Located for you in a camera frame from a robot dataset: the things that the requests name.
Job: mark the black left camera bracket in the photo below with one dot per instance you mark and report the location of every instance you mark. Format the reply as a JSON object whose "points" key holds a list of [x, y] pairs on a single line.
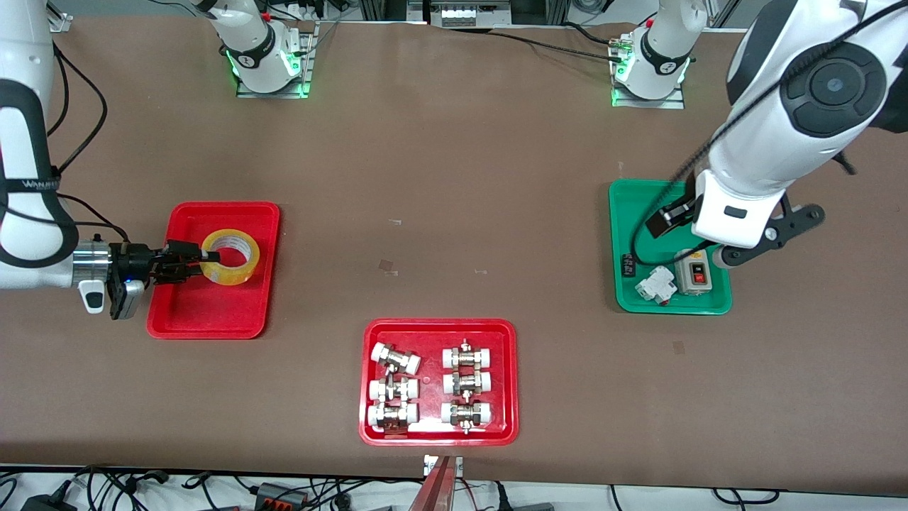
{"points": [[794, 220]]}

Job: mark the green plastic tray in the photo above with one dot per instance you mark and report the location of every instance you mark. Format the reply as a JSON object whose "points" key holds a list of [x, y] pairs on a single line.
{"points": [[624, 206]]}

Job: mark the brown tape square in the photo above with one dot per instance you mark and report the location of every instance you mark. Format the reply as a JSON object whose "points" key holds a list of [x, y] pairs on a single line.
{"points": [[386, 265]]}

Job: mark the white terminal block device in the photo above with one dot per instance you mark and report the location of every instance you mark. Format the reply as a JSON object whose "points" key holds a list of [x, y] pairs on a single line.
{"points": [[464, 14]]}

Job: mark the white circuit breaker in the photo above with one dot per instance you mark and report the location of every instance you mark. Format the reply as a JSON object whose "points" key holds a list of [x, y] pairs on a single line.
{"points": [[654, 286]]}

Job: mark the grey push button box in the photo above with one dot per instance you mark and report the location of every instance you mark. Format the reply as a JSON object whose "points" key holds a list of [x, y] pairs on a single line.
{"points": [[695, 278]]}

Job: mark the black power adapter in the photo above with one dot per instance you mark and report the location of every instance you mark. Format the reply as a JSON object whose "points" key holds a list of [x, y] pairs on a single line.
{"points": [[50, 502]]}

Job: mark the metal camera stand bracket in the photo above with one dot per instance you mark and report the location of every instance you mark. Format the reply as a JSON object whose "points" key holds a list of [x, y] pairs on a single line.
{"points": [[429, 465]]}

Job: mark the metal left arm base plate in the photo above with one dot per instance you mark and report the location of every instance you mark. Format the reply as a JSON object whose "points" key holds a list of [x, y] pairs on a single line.
{"points": [[674, 101]]}

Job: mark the yellow clear tape roll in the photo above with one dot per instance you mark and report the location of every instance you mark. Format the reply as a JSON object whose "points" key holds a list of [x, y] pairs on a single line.
{"points": [[245, 273]]}

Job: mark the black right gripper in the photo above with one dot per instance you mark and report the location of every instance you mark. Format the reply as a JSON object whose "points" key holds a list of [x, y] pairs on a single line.
{"points": [[132, 264]]}

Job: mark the reddish aluminium stand bar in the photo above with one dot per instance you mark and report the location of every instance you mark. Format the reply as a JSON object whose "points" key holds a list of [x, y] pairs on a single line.
{"points": [[434, 493]]}

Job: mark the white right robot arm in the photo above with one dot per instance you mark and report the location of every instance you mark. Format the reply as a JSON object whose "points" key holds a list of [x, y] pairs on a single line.
{"points": [[21, 234]]}

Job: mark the black power box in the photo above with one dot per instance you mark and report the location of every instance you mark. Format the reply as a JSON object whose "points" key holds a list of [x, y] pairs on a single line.
{"points": [[280, 495]]}

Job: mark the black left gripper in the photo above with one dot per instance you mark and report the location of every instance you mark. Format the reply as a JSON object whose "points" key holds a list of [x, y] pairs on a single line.
{"points": [[670, 216]]}

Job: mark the small black rocker switch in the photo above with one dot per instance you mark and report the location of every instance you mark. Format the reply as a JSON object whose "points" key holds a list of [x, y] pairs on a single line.
{"points": [[628, 265]]}

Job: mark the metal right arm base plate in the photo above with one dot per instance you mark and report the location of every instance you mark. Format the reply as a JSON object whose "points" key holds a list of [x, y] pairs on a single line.
{"points": [[311, 64]]}

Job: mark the metal valve white caps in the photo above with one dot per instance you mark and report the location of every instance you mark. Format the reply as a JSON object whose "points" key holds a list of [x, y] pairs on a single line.
{"points": [[391, 416], [466, 414], [392, 389], [467, 383], [467, 356], [396, 358]]}

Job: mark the red plastic tray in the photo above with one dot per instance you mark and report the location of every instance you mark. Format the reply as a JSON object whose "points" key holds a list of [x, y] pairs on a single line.
{"points": [[433, 383], [213, 312]]}

